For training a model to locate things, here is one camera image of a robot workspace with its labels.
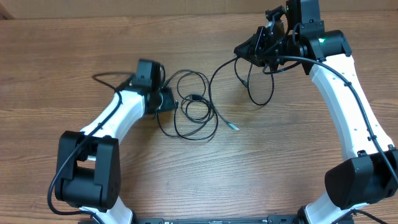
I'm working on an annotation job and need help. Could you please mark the black USB cable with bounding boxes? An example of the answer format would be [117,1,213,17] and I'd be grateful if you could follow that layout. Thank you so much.
[233,57,275,107]
[155,68,241,141]

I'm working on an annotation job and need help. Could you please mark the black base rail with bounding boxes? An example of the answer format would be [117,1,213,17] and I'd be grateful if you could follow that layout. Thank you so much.
[130,215,305,224]

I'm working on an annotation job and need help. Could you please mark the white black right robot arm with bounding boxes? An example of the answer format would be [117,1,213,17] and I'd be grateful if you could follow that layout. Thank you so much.
[234,19,397,223]

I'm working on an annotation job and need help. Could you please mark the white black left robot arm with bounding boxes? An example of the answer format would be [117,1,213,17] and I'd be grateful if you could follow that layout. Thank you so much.
[49,88,174,223]

